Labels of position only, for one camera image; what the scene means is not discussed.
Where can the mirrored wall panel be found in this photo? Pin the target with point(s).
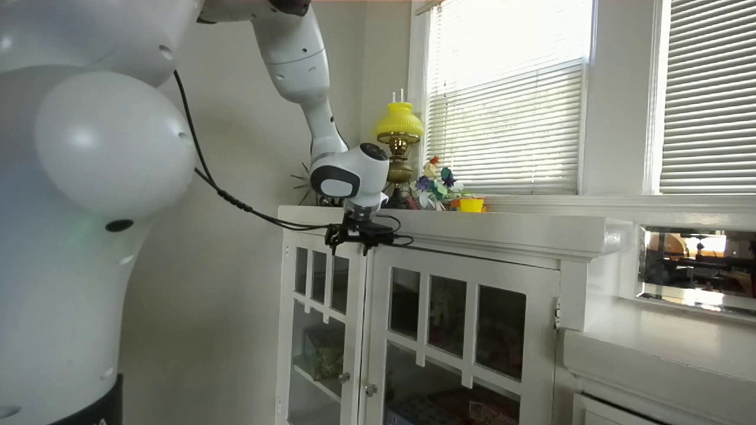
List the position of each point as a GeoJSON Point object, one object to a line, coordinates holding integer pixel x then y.
{"type": "Point", "coordinates": [693, 268]}

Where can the yellow shade brass oil lamp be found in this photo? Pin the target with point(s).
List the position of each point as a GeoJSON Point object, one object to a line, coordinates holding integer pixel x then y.
{"type": "Point", "coordinates": [398, 120]}

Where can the white glass-paned cabinet door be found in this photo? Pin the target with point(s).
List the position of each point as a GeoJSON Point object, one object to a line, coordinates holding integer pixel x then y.
{"type": "Point", "coordinates": [545, 355]}
{"type": "Point", "coordinates": [356, 315]}

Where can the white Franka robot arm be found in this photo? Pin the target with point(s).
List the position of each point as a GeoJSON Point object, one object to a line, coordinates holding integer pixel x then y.
{"type": "Point", "coordinates": [80, 274]}

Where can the small yellow cup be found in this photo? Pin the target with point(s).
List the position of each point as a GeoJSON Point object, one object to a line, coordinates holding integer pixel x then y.
{"type": "Point", "coordinates": [471, 207]}

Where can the white window frame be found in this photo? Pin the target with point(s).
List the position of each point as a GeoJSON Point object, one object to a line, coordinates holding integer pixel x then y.
{"type": "Point", "coordinates": [623, 96]}

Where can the metal starburst ornament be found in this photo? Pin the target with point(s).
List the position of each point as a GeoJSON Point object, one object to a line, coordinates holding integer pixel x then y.
{"type": "Point", "coordinates": [300, 187]}

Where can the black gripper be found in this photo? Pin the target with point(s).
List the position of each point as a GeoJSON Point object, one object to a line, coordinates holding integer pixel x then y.
{"type": "Point", "coordinates": [367, 224]}

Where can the narrow white window blind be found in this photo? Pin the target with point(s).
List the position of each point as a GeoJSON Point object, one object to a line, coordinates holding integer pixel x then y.
{"type": "Point", "coordinates": [710, 96]}

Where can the colourful ceramic figurine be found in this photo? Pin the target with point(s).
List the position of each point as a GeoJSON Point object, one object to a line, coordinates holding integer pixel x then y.
{"type": "Point", "coordinates": [433, 185]}

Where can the green printed box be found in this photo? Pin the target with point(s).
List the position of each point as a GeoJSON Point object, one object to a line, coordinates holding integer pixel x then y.
{"type": "Point", "coordinates": [322, 355]}

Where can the white display cabinet body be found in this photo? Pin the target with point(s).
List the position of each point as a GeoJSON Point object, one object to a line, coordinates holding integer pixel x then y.
{"type": "Point", "coordinates": [504, 228]}

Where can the small metal door hinge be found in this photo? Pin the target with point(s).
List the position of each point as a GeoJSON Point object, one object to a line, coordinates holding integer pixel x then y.
{"type": "Point", "coordinates": [556, 315]}

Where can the wide white window blind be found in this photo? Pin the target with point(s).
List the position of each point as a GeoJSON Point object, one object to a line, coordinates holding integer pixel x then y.
{"type": "Point", "coordinates": [512, 118]}

